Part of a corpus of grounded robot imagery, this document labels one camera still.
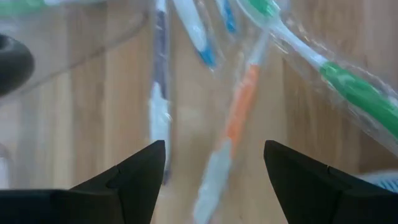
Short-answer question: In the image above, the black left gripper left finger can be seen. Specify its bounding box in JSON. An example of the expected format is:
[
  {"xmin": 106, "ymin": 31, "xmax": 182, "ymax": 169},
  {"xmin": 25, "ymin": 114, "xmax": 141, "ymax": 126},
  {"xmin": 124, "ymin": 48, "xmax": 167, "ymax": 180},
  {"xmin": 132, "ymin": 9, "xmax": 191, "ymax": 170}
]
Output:
[{"xmin": 0, "ymin": 139, "xmax": 167, "ymax": 224}]

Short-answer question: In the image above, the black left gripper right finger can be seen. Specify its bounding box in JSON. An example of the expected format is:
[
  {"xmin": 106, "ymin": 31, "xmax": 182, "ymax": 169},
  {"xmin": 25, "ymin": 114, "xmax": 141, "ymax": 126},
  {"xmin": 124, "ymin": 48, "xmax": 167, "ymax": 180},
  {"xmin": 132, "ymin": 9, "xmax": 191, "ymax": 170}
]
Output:
[{"xmin": 263, "ymin": 139, "xmax": 398, "ymax": 224}]

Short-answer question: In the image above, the blue and white toothbrush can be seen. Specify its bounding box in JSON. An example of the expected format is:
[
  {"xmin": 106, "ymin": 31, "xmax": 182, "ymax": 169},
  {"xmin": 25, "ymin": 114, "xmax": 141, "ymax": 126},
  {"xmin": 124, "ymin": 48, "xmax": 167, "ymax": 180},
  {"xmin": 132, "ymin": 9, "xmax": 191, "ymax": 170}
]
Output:
[
  {"xmin": 172, "ymin": 0, "xmax": 218, "ymax": 70},
  {"xmin": 357, "ymin": 170, "xmax": 398, "ymax": 194},
  {"xmin": 215, "ymin": 0, "xmax": 238, "ymax": 34}
]

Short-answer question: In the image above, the orange and white toothbrush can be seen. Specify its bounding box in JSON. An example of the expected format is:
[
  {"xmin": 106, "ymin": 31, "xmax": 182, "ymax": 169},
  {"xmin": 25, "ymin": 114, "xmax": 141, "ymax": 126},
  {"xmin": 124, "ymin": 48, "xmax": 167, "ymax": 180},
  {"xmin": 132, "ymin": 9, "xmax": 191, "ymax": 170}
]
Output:
[{"xmin": 192, "ymin": 29, "xmax": 271, "ymax": 224}]

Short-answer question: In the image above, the green and white toothbrush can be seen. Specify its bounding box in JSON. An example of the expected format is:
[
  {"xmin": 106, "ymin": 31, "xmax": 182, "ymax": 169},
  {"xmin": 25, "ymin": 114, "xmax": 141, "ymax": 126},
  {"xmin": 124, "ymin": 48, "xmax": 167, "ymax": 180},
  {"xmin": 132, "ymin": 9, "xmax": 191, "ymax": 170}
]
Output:
[
  {"xmin": 0, "ymin": 0, "xmax": 108, "ymax": 18},
  {"xmin": 235, "ymin": 0, "xmax": 398, "ymax": 147}
]

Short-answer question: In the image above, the purple and white toothbrush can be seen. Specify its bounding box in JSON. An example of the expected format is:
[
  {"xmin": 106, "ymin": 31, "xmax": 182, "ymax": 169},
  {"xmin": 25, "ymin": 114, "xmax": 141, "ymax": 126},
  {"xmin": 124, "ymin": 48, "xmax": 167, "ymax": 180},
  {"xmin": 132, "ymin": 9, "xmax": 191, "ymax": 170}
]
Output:
[{"xmin": 148, "ymin": 0, "xmax": 174, "ymax": 186}]

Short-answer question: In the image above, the clear plastic bin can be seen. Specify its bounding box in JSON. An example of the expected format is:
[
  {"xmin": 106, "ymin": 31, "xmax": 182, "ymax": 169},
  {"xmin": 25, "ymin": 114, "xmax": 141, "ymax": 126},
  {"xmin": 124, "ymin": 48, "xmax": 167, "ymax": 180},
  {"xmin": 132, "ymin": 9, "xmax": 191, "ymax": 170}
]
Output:
[{"xmin": 0, "ymin": 0, "xmax": 150, "ymax": 103}]

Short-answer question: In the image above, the black round knob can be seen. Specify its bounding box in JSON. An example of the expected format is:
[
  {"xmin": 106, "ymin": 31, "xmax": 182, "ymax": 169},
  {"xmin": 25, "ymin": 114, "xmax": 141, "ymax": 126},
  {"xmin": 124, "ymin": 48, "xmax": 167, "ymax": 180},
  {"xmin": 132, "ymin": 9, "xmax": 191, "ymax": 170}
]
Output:
[{"xmin": 0, "ymin": 33, "xmax": 35, "ymax": 98}]

